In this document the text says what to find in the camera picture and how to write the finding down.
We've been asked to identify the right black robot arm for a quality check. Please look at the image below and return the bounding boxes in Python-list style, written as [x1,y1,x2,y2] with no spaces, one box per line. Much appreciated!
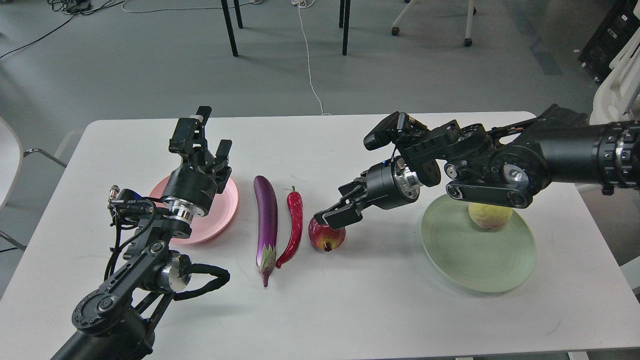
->
[314,104,640,230]

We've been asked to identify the green plate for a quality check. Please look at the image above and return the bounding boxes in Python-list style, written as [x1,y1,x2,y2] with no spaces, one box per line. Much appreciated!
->
[421,195,537,293]

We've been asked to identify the black floor cables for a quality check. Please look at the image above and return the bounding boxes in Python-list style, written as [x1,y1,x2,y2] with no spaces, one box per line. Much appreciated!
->
[0,0,126,61]

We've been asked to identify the white floor cable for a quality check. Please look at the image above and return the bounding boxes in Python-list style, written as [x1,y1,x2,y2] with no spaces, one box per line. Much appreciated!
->
[291,0,333,116]

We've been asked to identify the pink plate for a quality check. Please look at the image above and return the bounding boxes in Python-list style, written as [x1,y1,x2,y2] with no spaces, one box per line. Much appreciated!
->
[171,178,239,245]

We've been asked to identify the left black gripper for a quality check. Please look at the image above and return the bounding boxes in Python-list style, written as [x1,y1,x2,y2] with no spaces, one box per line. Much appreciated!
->
[161,105,233,217]

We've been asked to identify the grey chair at left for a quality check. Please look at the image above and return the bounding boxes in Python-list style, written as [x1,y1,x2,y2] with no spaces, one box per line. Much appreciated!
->
[0,116,68,252]

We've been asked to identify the red chili pepper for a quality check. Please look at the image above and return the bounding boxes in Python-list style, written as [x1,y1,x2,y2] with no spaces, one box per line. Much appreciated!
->
[275,186,303,269]

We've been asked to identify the white chair base with casters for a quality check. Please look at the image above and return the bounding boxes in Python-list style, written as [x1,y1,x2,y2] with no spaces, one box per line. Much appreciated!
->
[390,0,477,48]

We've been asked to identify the purple eggplant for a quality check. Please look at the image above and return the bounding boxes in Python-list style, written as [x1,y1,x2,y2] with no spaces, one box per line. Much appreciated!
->
[253,175,278,288]

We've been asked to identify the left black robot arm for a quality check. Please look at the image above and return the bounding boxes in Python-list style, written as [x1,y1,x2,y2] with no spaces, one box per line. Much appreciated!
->
[53,105,233,360]

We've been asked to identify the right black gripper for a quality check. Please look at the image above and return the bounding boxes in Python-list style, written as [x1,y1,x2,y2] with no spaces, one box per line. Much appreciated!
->
[313,161,422,230]

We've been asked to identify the black table legs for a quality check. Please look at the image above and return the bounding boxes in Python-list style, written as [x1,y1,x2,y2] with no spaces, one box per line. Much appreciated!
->
[220,0,352,58]

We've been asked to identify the white office chair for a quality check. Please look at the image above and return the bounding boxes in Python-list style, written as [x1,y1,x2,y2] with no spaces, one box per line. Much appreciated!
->
[588,29,640,196]

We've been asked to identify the black computer case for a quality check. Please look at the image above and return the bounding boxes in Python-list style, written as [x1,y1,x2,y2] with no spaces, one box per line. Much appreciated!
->
[578,0,639,83]

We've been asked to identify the red pomegranate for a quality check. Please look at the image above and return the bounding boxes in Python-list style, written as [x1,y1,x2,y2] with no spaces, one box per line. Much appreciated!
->
[308,218,346,252]

